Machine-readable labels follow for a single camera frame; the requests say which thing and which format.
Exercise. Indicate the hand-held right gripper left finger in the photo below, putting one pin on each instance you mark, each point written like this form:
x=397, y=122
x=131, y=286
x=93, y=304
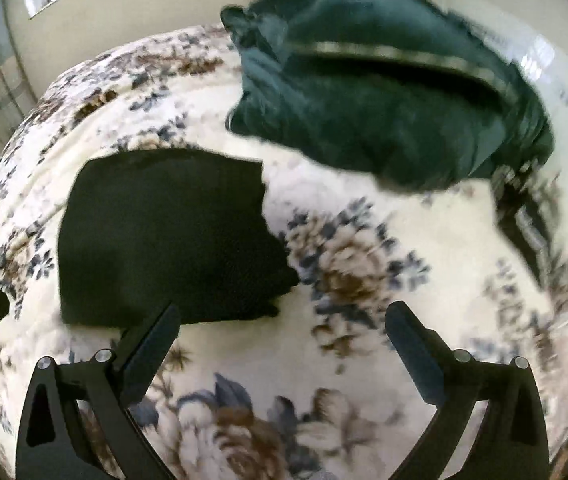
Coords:
x=151, y=345

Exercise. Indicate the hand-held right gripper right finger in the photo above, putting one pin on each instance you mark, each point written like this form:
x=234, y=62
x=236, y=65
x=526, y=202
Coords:
x=413, y=355

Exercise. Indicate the black garment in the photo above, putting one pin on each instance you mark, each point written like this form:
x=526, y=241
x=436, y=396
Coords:
x=164, y=235

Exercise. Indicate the dark green garment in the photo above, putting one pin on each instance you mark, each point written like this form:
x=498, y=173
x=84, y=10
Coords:
x=363, y=100

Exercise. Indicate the floral blanket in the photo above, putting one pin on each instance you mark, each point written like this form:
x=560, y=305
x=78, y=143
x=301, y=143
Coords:
x=363, y=285

